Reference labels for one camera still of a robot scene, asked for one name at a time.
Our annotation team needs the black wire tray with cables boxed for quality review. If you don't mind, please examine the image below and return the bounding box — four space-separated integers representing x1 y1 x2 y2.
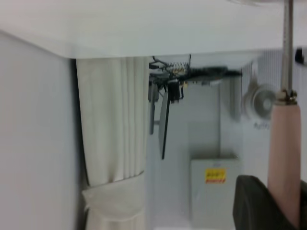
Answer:
148 54 243 101

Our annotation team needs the white curtain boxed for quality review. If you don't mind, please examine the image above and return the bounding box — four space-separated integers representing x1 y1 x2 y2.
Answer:
75 57 151 230

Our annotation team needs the white fan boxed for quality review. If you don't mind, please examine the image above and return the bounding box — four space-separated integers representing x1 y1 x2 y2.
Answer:
241 82 277 121

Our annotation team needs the small black wall fixture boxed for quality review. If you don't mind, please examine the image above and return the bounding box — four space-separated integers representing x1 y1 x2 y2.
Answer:
295 47 305 63

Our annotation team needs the black hanging adapter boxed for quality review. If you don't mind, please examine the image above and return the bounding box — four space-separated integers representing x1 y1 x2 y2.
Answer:
167 80 185 104

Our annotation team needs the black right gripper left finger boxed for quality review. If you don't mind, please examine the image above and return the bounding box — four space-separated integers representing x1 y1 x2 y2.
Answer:
233 174 298 230

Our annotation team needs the grey metal pole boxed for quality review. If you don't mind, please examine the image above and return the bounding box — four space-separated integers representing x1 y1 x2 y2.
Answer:
149 81 156 135

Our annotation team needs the metal spoon with pink handle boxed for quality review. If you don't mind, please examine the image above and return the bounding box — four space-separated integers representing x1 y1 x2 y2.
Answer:
267 0 302 230

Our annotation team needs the grey electrical box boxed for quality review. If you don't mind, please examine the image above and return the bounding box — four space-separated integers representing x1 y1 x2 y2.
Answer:
190 154 241 228

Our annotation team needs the yellow warning sticker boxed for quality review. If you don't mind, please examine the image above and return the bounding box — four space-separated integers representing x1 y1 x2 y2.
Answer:
205 168 227 184

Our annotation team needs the white conduit pipe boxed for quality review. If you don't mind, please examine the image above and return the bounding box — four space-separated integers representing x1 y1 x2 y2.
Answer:
216 85 222 156

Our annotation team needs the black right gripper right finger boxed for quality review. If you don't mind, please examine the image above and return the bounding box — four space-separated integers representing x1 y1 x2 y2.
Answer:
299 180 307 230

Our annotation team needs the thin dark monitor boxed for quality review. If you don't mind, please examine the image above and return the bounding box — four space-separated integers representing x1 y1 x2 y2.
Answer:
158 92 171 161

